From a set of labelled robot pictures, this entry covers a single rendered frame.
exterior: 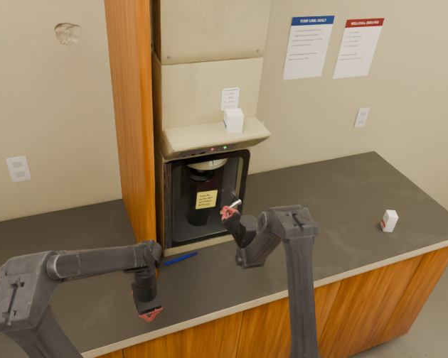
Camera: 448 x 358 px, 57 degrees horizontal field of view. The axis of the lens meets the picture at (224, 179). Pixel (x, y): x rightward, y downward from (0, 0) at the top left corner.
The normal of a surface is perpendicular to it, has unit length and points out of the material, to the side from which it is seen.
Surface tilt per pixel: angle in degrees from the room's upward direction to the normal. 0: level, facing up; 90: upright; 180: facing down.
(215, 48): 90
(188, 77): 90
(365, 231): 0
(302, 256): 55
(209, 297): 0
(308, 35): 90
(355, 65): 90
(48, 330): 77
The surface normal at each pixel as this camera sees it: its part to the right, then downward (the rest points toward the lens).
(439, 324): 0.07, -0.80
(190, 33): 0.38, 0.58
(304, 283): 0.20, 0.04
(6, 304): -0.28, -0.56
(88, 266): 0.97, -0.13
